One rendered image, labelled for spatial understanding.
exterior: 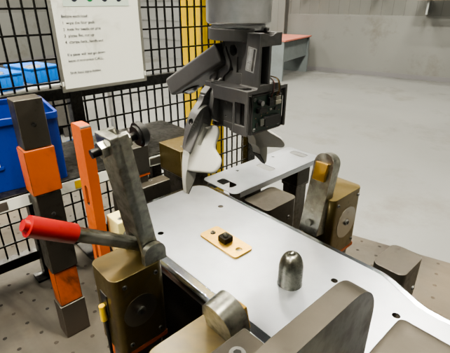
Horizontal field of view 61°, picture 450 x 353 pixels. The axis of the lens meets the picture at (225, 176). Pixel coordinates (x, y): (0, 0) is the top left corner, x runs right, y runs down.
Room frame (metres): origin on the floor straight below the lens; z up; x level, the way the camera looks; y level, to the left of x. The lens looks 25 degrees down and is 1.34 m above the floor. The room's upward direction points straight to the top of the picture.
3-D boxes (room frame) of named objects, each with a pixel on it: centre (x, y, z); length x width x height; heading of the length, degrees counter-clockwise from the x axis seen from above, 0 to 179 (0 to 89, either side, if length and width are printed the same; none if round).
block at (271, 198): (0.68, -0.10, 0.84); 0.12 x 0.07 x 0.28; 133
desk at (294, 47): (7.75, -1.11, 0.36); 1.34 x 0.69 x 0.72; 149
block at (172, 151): (0.78, 0.09, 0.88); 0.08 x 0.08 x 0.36; 43
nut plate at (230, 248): (0.49, 0.00, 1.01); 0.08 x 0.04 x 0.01; 42
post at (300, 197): (0.86, -0.18, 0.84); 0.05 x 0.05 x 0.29; 43
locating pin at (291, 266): (0.40, -0.09, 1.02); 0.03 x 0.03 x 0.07
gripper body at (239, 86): (0.47, -0.02, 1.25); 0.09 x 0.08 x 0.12; 43
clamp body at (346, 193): (0.60, -0.20, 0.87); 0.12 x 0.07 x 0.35; 133
